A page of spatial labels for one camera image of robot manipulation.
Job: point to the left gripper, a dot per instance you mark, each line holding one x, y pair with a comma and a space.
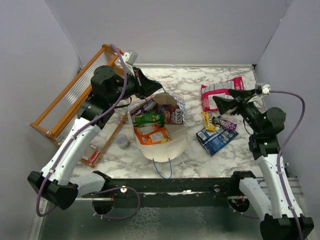
144, 86

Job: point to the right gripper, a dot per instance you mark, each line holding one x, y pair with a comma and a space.
224, 104

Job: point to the pink snack bag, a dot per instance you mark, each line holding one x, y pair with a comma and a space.
218, 90

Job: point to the brown chocolate candy pack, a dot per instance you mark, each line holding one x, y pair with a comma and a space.
225, 124

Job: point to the yellow M&M candy pack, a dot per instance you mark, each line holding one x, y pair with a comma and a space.
209, 121

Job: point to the blue Kettle chips bag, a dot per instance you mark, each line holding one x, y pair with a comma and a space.
214, 141

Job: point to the blue checkered paper bag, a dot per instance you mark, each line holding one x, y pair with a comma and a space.
164, 152

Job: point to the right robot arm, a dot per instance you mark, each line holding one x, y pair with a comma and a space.
280, 216

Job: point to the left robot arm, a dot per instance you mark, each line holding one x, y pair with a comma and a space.
55, 182

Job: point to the purple chocolate bar pack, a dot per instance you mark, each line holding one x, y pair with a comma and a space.
148, 107

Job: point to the green snack pack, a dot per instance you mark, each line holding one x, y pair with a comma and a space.
148, 119

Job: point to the purple berries snack pack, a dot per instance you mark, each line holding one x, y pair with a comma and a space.
173, 115

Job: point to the orange snack pack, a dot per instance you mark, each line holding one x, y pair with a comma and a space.
152, 134

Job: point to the small clear plastic cup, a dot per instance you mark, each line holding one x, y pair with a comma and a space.
122, 141

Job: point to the red white small box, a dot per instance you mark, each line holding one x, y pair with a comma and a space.
94, 156

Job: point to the orange wooden rack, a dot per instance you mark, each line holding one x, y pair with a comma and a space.
57, 120

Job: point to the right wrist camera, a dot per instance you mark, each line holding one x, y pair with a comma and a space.
260, 91

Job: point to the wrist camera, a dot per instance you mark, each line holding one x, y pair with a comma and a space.
260, 91
129, 57

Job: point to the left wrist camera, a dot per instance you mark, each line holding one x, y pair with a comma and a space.
129, 57

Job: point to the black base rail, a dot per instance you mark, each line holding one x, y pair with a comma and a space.
169, 193

